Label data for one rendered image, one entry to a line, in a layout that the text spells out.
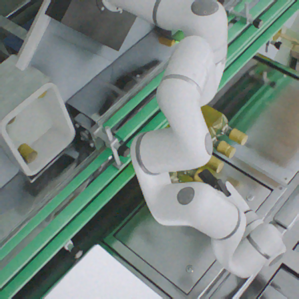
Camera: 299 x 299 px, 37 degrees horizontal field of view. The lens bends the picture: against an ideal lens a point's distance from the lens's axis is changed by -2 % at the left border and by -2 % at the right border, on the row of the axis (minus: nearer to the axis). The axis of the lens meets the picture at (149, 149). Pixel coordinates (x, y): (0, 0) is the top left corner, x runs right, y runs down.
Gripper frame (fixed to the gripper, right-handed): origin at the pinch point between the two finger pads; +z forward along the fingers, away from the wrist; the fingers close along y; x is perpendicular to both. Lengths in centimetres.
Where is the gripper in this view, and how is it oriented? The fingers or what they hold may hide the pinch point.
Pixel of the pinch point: (206, 180)
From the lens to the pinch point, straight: 123.8
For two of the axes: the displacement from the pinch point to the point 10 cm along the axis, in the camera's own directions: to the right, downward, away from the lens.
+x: -8.3, 5.0, -2.5
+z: -5.5, -6.4, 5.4
